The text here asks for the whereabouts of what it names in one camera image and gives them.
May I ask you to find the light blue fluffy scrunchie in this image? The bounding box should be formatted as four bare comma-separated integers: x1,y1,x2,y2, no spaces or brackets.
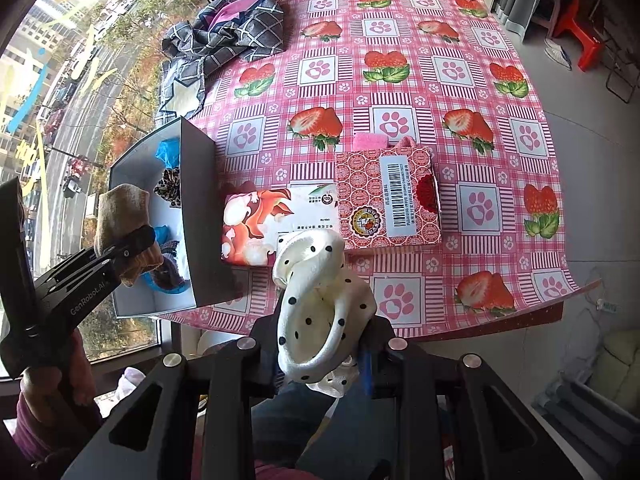
140,225,193,293

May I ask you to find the cream padded stool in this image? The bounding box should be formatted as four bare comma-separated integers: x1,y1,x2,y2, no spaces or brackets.
600,330,640,398

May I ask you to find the pink cloth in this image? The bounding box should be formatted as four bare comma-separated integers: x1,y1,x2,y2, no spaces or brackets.
354,132,391,152

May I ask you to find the orange printed tissue packet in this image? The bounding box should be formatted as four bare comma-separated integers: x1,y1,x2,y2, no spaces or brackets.
220,182,341,268

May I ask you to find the pink plastic stool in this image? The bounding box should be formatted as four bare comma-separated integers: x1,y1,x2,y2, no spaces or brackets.
530,0,563,33

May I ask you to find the leopard print scrunchie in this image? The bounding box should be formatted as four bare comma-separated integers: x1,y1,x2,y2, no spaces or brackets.
152,167,182,208

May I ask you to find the person's left forearm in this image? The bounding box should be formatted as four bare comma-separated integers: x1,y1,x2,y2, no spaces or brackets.
0,395,101,466

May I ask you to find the grey folded rack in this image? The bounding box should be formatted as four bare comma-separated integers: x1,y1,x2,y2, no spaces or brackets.
532,375,640,441

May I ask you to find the pink strawberry tablecloth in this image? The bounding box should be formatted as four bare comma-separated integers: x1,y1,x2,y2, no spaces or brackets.
150,0,583,343

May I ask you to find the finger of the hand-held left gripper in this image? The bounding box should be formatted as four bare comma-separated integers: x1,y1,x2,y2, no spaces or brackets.
92,225,157,281
50,247,98,281

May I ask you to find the blue cloth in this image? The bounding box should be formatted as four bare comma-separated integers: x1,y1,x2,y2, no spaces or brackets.
155,137,181,168

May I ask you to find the dark plaid cloth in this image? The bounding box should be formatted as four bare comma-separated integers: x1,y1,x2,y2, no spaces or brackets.
155,0,286,126

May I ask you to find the grey cardboard box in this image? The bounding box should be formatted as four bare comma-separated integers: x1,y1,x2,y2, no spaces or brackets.
107,116,243,320

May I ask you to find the person's left hand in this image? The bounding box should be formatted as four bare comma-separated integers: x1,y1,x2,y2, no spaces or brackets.
20,330,98,411

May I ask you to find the red patterned box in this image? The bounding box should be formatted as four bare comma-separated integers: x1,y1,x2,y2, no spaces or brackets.
334,145,443,251

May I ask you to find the black folding rack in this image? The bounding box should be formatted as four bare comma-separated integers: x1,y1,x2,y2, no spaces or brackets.
602,45,640,106

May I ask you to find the cream polka dot scrunchie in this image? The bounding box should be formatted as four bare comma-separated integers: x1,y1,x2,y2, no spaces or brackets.
272,227,378,396

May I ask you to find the person's jeans leg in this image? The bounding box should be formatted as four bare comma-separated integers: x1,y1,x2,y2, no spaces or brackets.
250,380,371,480

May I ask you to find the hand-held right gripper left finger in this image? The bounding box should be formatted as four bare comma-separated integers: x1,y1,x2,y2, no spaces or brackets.
60,310,286,480

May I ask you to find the red plastic stool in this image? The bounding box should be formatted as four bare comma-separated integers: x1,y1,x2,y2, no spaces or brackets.
552,7,606,73

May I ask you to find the tan knitted sock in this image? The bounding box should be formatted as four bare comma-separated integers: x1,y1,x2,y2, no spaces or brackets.
94,183,166,288

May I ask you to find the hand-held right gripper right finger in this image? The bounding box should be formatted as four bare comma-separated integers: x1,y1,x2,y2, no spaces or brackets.
357,317,576,480

